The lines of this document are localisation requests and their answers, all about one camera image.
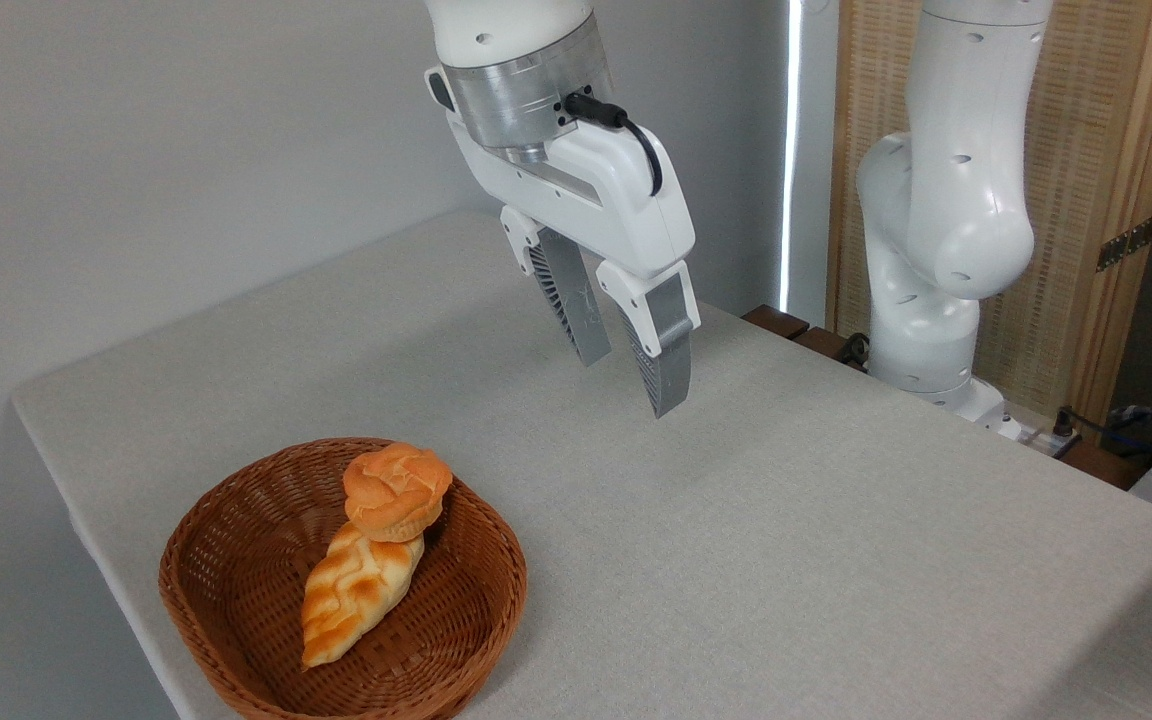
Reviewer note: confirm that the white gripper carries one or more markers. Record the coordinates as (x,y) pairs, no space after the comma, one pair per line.
(626,215)

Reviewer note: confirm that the round bread bun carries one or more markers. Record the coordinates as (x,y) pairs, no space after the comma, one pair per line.
(396,490)

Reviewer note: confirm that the long braided bread loaf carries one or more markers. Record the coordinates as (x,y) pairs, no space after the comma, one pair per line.
(351,595)

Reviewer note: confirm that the brown wicker basket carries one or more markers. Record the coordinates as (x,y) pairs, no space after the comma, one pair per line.
(236,560)

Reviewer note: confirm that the wooden rattan screen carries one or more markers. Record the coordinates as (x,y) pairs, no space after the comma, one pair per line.
(1086,150)

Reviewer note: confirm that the dark metal hinge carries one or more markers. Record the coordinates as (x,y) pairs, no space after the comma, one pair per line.
(1126,243)

